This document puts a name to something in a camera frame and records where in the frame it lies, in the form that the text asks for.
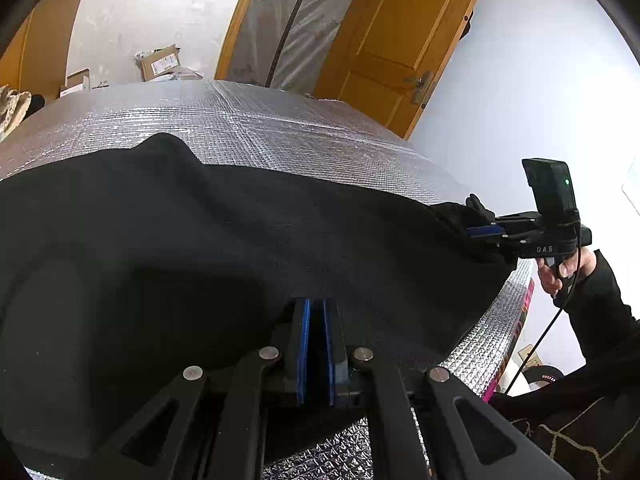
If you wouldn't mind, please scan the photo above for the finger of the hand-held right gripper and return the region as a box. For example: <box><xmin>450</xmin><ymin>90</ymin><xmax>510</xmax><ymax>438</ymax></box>
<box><xmin>465</xmin><ymin>225</ymin><xmax>521</xmax><ymax>253</ymax></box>
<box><xmin>493</xmin><ymin>211</ymin><xmax>539</xmax><ymax>229</ymax></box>

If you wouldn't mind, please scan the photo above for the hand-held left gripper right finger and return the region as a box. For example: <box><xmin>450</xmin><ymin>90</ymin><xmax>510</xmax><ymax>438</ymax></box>
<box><xmin>322</xmin><ymin>299</ymin><xmax>576</xmax><ymax>480</ymax></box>

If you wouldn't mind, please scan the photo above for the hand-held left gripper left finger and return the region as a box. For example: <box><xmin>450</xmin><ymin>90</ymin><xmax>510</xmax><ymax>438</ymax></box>
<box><xmin>75</xmin><ymin>299</ymin><xmax>311</xmax><ymax>480</ymax></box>

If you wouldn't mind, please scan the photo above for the black sweater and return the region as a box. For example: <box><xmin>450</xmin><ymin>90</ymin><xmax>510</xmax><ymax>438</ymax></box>
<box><xmin>0</xmin><ymin>132</ymin><xmax>522</xmax><ymax>467</ymax></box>

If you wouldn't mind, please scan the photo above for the person's right forearm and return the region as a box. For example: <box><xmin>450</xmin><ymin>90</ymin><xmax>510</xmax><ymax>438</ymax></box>
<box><xmin>566</xmin><ymin>249</ymin><xmax>640</xmax><ymax>362</ymax></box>

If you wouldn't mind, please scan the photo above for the person's right hand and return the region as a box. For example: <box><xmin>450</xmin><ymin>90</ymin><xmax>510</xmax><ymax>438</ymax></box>
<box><xmin>536</xmin><ymin>249</ymin><xmax>599</xmax><ymax>301</ymax></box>

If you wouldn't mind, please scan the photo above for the person's torso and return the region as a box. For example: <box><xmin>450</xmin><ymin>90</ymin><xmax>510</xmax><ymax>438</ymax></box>
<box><xmin>487</xmin><ymin>360</ymin><xmax>640</xmax><ymax>480</ymax></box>

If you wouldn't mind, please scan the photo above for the wooden door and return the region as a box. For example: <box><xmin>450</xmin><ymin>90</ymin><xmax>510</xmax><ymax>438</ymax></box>
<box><xmin>312</xmin><ymin>0</ymin><xmax>494</xmax><ymax>139</ymax></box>

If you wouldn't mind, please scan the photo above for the silver foil mat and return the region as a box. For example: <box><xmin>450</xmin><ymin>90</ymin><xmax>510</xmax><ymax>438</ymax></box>
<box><xmin>0</xmin><ymin>80</ymin><xmax>535</xmax><ymax>480</ymax></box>

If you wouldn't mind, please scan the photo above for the clear plastic door curtain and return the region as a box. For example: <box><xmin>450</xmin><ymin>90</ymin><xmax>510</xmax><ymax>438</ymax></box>
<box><xmin>225</xmin><ymin>0</ymin><xmax>372</xmax><ymax>94</ymax></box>

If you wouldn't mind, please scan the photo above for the clear plastic bag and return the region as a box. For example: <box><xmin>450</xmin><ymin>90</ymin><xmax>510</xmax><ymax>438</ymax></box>
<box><xmin>149</xmin><ymin>69</ymin><xmax>204</xmax><ymax>83</ymax></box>

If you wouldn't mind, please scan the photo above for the cardboard box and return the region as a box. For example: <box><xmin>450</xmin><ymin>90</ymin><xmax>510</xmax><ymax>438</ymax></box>
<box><xmin>139</xmin><ymin>44</ymin><xmax>182</xmax><ymax>81</ymax></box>

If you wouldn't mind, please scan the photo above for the white box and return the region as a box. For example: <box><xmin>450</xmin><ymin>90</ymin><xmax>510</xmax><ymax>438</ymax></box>
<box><xmin>59</xmin><ymin>68</ymin><xmax>91</xmax><ymax>99</ymax></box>

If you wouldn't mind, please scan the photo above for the floral beige quilt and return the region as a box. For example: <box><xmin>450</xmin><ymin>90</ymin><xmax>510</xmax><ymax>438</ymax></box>
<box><xmin>0</xmin><ymin>85</ymin><xmax>34</xmax><ymax>134</ymax></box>

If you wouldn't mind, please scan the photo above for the wooden wardrobe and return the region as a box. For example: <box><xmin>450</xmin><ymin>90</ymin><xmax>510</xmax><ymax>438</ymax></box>
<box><xmin>0</xmin><ymin>0</ymin><xmax>99</xmax><ymax>94</ymax></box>

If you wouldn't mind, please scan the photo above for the metal door handle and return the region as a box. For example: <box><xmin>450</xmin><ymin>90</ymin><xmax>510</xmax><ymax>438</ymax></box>
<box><xmin>403</xmin><ymin>70</ymin><xmax>434</xmax><ymax>106</ymax></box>

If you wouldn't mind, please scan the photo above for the wooden door frame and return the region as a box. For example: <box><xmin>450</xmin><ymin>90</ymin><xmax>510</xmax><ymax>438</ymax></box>
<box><xmin>214</xmin><ymin>0</ymin><xmax>273</xmax><ymax>83</ymax></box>

